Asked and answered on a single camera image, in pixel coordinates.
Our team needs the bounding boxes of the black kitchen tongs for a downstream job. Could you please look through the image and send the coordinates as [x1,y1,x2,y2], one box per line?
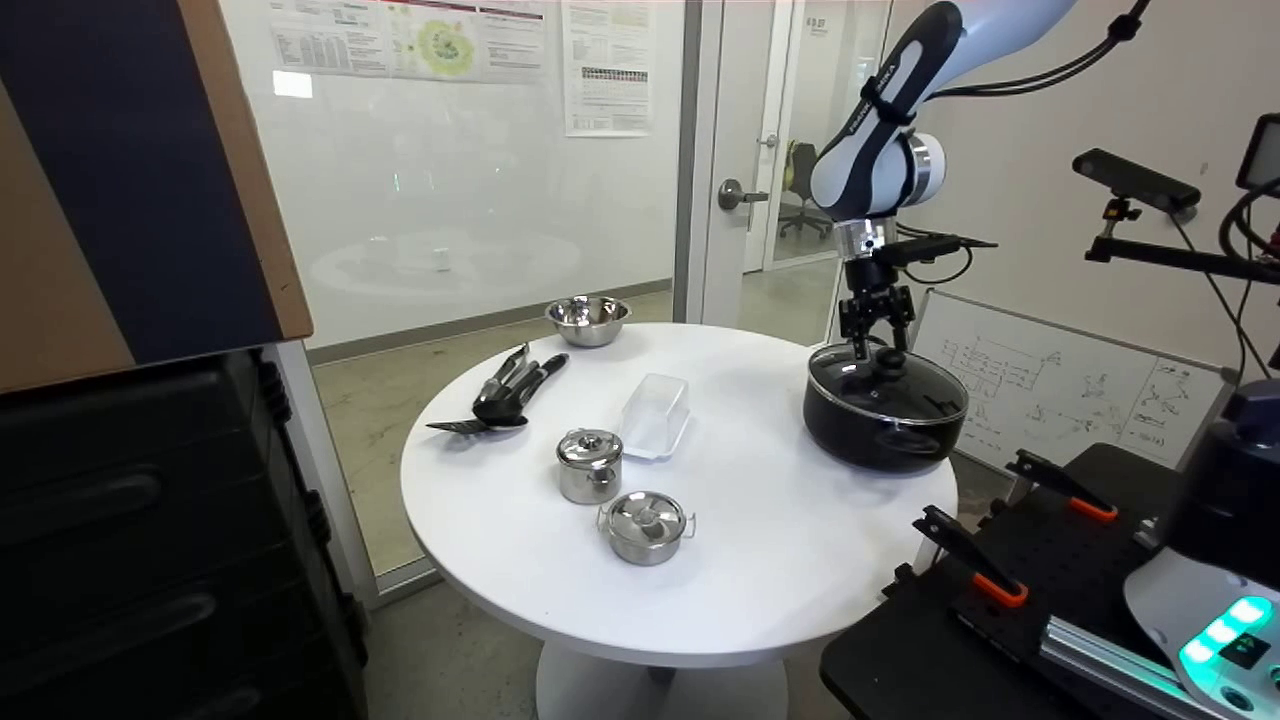
[468,340,573,427]

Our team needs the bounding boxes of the large black cooking pot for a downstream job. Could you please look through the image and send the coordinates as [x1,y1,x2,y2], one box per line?
[802,332,974,474]

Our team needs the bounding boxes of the silver door handle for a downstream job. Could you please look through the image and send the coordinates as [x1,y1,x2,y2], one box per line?
[718,175,775,216]

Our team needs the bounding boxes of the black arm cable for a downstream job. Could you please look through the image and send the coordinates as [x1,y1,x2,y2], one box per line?
[932,4,1153,103]

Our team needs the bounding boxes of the white framed glass door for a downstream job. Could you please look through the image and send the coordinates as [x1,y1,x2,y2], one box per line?
[693,0,888,332]

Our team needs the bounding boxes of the narrow paper poster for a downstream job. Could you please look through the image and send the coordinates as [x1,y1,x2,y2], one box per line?
[556,0,656,140]

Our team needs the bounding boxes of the tall small steel pot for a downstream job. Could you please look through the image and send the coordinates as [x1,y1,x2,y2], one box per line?
[551,423,627,507]

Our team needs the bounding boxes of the low small steel pot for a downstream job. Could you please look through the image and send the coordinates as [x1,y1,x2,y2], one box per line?
[591,483,702,567]

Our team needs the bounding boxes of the black drawer cabinet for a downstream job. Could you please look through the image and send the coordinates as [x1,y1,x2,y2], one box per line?
[0,340,371,720]

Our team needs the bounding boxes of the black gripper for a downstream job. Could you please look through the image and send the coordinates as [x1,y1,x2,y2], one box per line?
[838,251,926,373]

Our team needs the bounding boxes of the black camera cable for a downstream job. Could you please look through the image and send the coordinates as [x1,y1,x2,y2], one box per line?
[1166,183,1280,385]

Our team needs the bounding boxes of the stainless steel bowl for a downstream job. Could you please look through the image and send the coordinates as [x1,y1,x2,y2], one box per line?
[542,292,635,353]

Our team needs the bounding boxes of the black monitor screen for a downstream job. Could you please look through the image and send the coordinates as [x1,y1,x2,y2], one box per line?
[1233,107,1280,200]

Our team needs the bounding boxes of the aluminium profile rail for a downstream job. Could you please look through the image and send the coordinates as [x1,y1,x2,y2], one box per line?
[1036,614,1233,720]

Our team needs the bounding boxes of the black camera bar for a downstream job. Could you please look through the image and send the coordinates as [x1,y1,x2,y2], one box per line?
[1067,143,1206,216]

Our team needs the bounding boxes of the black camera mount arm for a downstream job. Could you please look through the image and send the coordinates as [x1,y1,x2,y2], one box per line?
[1081,196,1280,288]

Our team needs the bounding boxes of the black clamp with orange handle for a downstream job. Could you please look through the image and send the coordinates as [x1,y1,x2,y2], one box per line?
[914,499,1036,617]
[1006,443,1125,530]

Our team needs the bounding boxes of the white whiteboard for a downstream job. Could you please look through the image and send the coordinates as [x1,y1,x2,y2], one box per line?
[903,283,1233,474]

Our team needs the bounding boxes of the black perforated robot table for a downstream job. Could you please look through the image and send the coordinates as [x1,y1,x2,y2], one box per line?
[815,442,1280,720]

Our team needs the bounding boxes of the large brown cardboard box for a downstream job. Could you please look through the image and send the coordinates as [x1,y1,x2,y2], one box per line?
[0,0,319,401]

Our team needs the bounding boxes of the wide paper poster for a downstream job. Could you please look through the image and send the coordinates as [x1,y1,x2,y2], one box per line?
[257,0,556,90]

